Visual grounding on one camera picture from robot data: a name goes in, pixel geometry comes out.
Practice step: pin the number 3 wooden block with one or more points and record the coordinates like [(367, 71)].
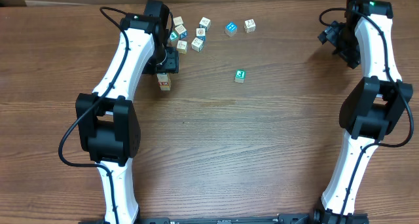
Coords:
[(163, 77)]

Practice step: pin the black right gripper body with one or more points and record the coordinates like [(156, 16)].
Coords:
[(345, 37)]

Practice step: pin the teal edged wooden block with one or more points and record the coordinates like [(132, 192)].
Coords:
[(205, 23)]

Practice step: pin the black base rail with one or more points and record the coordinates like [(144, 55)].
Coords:
[(229, 220)]

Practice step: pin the blue X wooden block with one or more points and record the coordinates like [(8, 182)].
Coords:
[(181, 31)]

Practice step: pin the letter K wooden block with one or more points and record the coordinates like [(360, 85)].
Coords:
[(249, 25)]

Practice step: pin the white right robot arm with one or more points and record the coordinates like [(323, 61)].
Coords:
[(371, 110)]

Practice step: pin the blue top wooden block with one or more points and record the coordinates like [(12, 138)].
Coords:
[(231, 29)]

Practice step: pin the red E wooden block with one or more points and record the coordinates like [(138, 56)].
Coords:
[(164, 83)]

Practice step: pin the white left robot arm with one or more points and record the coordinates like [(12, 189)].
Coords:
[(108, 126)]

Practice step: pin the blue framed wooden block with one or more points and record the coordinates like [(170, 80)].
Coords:
[(201, 33)]

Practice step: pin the green 4 wooden block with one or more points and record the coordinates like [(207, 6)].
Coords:
[(173, 37)]

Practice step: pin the green letter wooden block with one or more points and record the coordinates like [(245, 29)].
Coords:
[(240, 76)]

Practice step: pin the plain top wooden block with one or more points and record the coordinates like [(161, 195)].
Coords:
[(178, 21)]

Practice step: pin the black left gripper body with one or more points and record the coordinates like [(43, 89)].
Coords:
[(163, 59)]

